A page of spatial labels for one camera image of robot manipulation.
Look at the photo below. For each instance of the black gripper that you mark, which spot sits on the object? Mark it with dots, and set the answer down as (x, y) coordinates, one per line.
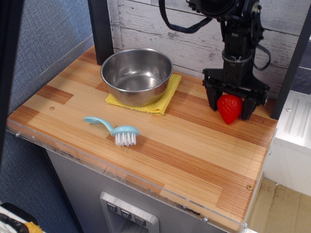
(236, 79)

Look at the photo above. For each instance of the red plastic strawberry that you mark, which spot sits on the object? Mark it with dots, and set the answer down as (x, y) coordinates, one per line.
(230, 107)

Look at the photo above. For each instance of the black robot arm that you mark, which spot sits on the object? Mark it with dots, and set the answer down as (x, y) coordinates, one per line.
(241, 32)

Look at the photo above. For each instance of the yellow folded cloth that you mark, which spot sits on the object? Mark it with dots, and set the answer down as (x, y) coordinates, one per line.
(159, 107)

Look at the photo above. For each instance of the white ribbed side unit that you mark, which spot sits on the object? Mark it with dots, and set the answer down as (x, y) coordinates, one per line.
(288, 162)

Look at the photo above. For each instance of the clear acrylic table guard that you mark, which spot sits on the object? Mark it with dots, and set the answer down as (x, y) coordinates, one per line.
(188, 157)

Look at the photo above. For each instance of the stainless steel bowl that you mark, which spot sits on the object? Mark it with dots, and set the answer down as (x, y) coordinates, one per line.
(137, 77)

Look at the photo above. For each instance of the light blue dish brush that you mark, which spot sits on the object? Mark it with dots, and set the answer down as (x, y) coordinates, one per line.
(124, 135)

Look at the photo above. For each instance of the grey cabinet with dispenser panel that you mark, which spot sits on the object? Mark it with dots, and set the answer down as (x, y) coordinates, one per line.
(104, 203)

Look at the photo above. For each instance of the black yellow object bottom left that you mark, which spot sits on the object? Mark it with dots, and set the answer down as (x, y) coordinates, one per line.
(15, 220)

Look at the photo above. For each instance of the dark right frame post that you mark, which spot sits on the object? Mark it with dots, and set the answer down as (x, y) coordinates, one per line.
(293, 66)

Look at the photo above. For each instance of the dark frame post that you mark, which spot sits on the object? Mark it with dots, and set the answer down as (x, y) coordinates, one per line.
(100, 22)
(293, 66)

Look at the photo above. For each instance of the dark left frame post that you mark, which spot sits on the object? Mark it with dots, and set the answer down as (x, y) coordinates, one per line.
(100, 22)

